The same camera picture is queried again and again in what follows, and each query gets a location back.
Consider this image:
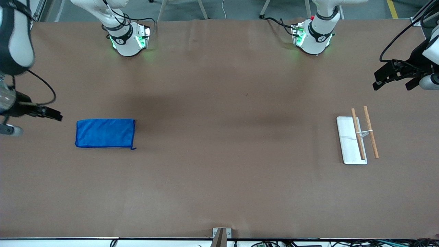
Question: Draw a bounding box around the blue microfibre towel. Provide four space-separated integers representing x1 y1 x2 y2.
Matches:
75 118 137 150

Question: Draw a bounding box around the white towel rack base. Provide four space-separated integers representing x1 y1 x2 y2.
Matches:
336 116 368 165

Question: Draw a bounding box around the wooden dowel rod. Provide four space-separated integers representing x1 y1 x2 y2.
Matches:
351 108 366 161
363 106 380 159

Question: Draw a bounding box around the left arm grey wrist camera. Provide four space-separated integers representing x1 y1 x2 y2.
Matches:
419 73 439 91

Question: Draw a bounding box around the right arm black wrist cable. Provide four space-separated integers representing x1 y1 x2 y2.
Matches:
27 69 57 105

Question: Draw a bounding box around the arm black wrist cable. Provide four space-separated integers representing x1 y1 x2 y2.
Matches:
27 69 57 105
379 0 439 64

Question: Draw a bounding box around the left arm black wrist cable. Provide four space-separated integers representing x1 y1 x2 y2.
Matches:
379 0 439 64

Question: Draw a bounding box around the aluminium frame post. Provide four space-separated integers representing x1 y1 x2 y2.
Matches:
410 0 439 27
30 0 47 23

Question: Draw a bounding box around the left arm black base cable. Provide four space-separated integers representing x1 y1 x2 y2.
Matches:
265 16 296 35

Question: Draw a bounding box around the arm black base cable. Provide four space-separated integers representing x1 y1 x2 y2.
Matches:
265 16 296 35
130 16 157 35

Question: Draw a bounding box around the right arm black base cable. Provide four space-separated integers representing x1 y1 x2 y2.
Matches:
130 16 157 35

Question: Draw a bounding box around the grey metal camera mount bracket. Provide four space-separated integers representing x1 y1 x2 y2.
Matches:
212 227 232 247

